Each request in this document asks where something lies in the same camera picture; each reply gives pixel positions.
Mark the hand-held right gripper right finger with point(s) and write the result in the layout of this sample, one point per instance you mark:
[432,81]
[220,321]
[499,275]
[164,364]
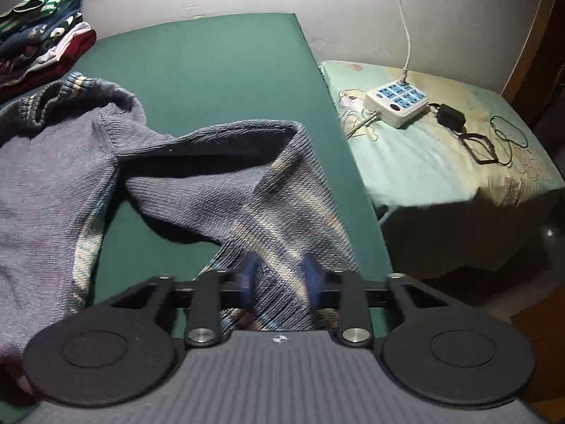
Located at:
[311,280]

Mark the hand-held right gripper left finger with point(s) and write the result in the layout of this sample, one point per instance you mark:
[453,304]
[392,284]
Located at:
[247,279]

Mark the grey knit sweater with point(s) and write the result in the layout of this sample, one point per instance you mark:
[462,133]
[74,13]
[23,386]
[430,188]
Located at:
[53,185]

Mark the stack of folded clothes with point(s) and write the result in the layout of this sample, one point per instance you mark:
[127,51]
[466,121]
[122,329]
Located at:
[84,42]

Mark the white power strip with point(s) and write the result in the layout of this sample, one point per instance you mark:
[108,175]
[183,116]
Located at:
[397,106]

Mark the black charger adapter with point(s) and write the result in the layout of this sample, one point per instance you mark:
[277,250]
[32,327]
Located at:
[450,117]

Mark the white shirt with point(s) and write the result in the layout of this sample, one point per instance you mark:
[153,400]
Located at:
[75,33]

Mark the plaid shirt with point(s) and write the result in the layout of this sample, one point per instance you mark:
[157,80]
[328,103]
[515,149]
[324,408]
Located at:
[13,68]

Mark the blue knit sweater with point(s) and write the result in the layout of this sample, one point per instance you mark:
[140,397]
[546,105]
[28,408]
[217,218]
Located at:
[31,33]

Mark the black rectangular frame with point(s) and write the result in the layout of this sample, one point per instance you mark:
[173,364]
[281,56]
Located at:
[467,148]

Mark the wooden door frame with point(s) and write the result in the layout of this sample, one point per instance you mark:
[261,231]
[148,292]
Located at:
[529,66]

